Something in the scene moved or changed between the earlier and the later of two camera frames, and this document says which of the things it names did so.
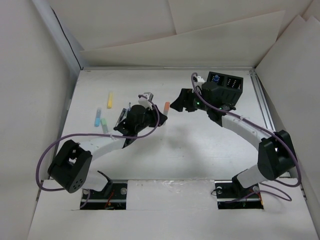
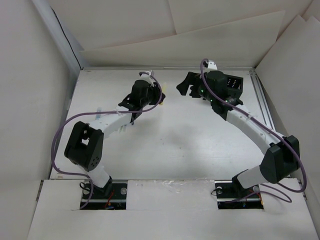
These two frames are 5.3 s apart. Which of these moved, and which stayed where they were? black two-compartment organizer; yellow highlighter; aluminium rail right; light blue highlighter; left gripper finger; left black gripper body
Moved: left black gripper body; yellow highlighter; left gripper finger
Stayed: black two-compartment organizer; light blue highlighter; aluminium rail right
